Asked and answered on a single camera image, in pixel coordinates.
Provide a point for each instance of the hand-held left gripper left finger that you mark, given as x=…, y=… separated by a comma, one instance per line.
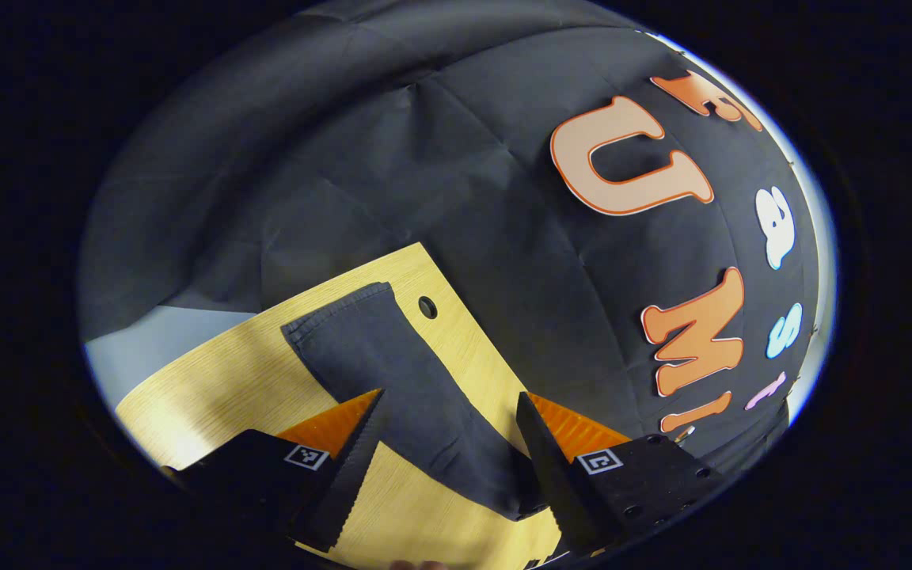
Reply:
x=349, y=483

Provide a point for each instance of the dark grey jeans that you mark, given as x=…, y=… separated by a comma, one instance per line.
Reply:
x=416, y=388

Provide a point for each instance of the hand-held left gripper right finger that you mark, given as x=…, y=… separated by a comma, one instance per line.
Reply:
x=551, y=475

